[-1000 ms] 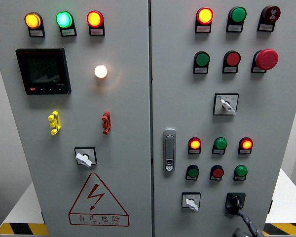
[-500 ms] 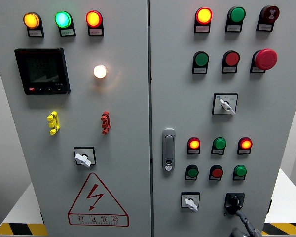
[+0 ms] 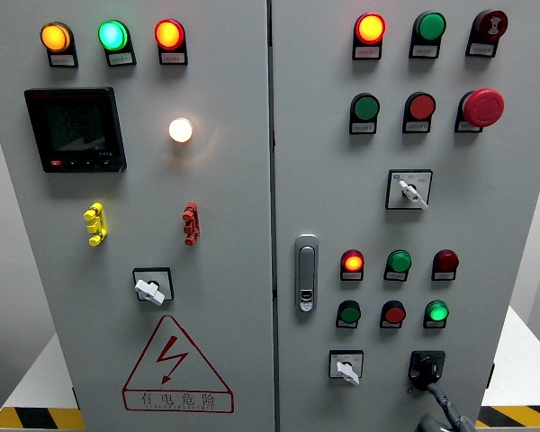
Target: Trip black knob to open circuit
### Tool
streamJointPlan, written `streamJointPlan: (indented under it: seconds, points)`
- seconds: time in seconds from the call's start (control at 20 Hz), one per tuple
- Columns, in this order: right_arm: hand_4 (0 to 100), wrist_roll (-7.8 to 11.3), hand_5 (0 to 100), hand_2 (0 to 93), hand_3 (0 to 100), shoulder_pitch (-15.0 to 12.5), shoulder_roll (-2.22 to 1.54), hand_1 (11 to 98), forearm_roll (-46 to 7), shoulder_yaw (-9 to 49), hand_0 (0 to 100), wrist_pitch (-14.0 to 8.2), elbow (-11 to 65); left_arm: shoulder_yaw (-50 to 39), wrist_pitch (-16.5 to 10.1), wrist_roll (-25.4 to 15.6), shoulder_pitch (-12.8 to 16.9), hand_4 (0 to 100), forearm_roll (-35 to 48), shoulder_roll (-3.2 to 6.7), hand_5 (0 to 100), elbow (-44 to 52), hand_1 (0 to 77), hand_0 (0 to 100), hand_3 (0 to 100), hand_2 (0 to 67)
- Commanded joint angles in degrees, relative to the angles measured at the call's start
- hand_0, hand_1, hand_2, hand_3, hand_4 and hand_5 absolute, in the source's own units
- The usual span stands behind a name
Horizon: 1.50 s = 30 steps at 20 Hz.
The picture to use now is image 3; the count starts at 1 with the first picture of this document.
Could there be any white round lamp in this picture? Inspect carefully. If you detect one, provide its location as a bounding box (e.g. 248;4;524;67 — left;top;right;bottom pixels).
167;117;194;145

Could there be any large green push button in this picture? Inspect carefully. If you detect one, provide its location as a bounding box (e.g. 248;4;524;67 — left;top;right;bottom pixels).
350;92;382;122

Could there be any red warning triangle sticker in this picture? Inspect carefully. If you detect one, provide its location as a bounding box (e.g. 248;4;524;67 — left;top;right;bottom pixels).
121;314;235;414

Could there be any turn switch broad white handle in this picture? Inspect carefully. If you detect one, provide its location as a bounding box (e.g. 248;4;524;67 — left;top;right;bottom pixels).
131;266;176;308

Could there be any small turn switch white handle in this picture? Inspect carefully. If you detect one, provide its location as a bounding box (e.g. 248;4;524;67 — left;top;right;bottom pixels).
328;349;365;386

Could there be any large red push button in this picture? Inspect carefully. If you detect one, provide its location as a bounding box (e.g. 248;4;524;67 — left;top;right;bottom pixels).
403;91;437;122

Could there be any small yellow handle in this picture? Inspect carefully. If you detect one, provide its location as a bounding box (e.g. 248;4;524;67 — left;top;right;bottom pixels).
83;202;109;248

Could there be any black yellow striped tape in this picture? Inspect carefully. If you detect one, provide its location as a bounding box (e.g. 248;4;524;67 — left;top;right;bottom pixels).
475;405;540;429
0;407;86;431

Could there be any small red round lamp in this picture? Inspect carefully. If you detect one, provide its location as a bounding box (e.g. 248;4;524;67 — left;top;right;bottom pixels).
340;248;365;274
432;248;460;274

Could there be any large yellow round lamp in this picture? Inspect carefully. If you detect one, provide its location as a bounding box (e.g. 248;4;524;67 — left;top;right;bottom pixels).
39;21;73;53

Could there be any pale grey cabinet door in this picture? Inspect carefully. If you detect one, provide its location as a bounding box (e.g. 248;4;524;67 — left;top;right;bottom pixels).
0;0;275;432
271;0;540;432

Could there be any black knob turn switch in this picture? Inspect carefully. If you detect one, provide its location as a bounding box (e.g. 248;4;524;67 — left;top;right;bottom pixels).
407;350;446;392

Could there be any black display meter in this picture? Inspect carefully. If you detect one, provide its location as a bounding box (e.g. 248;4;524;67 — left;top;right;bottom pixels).
23;86;128;174

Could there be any small green push button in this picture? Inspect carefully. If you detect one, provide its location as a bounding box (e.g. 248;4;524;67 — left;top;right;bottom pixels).
336;300;362;325

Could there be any dark red round buzzer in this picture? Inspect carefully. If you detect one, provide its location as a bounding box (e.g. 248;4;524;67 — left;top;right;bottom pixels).
472;9;509;43

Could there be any turn switch thin white handle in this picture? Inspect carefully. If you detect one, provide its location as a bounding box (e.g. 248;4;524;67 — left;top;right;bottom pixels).
384;168;434;212

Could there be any small green round lamp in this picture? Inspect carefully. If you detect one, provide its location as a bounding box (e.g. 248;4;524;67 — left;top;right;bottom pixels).
424;300;450;323
385;249;413;275

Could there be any small red push button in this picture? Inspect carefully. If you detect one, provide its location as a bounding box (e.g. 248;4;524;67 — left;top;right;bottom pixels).
380;300;407;325

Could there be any silver door lock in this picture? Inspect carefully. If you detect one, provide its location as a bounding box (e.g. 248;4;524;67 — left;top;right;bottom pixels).
293;233;320;314

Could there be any small red handle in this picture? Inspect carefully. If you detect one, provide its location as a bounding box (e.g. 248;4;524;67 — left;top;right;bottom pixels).
182;202;201;247

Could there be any large red round lamp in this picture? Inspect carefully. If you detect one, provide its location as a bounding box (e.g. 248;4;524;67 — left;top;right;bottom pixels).
354;12;388;46
153;18;186;51

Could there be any large red stop button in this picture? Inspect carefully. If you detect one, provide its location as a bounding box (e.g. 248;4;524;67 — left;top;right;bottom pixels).
458;87;507;129

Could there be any large green round lamp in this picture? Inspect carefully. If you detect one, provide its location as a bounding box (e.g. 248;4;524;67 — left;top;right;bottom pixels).
97;19;131;51
412;11;447;44

